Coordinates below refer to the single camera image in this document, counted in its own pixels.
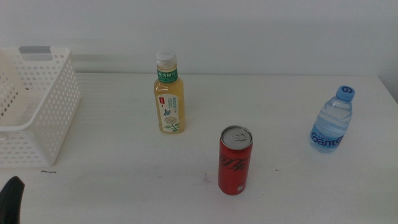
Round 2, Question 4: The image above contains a yellow tea bottle green label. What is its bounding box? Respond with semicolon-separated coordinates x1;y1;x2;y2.
153;49;187;134

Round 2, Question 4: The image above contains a red cola can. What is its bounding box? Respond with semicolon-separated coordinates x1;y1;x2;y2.
217;125;254;197

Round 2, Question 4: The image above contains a clear water bottle blue cap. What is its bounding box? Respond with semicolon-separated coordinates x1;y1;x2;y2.
309;85;356;154

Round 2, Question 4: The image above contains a white perforated plastic basket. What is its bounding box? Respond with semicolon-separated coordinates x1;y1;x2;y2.
0;45;81;169

